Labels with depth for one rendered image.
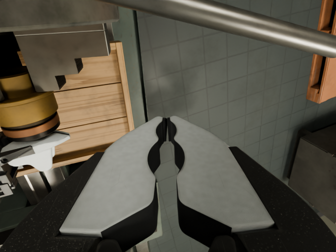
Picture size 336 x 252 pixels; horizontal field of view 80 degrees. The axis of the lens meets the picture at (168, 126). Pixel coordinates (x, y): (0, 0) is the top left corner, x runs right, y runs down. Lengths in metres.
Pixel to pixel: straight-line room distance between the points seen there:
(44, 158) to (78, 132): 0.23
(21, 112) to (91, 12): 0.17
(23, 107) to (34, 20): 0.15
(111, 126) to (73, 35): 0.35
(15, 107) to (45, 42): 0.09
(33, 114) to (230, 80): 1.66
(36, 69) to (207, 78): 1.49
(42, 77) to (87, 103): 0.26
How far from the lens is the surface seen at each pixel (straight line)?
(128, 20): 0.89
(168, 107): 1.64
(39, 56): 0.32
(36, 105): 0.33
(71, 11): 0.21
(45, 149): 0.37
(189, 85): 1.65
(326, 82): 2.50
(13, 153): 0.37
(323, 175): 2.72
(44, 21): 0.20
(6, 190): 0.42
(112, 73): 0.55
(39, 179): 0.73
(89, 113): 0.58
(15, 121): 0.33
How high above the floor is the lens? 1.41
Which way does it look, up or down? 56 degrees down
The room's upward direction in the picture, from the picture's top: 142 degrees clockwise
